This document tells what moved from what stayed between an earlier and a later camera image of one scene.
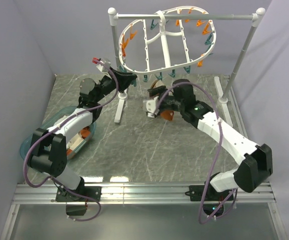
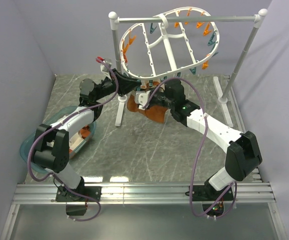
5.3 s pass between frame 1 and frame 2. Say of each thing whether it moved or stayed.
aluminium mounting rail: stayed
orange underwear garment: moved
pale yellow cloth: stayed
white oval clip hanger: moved
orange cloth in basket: stayed
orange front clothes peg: moved
